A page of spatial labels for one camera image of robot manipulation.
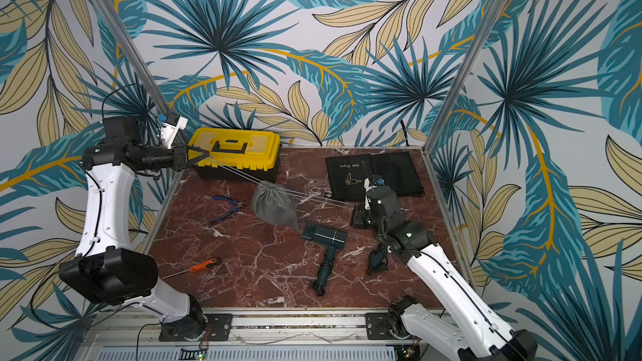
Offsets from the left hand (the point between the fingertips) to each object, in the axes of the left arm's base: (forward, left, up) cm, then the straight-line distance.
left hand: (204, 155), depth 70 cm
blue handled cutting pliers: (+4, -1, -33) cm, 33 cm away
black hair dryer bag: (+21, -44, -34) cm, 60 cm away
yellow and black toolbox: (+17, -1, -17) cm, 24 cm away
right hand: (-8, -44, -13) cm, 46 cm away
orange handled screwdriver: (-19, +4, -33) cm, 38 cm away
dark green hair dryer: (-12, -37, -29) cm, 49 cm away
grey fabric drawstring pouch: (-7, -19, -14) cm, 24 cm away
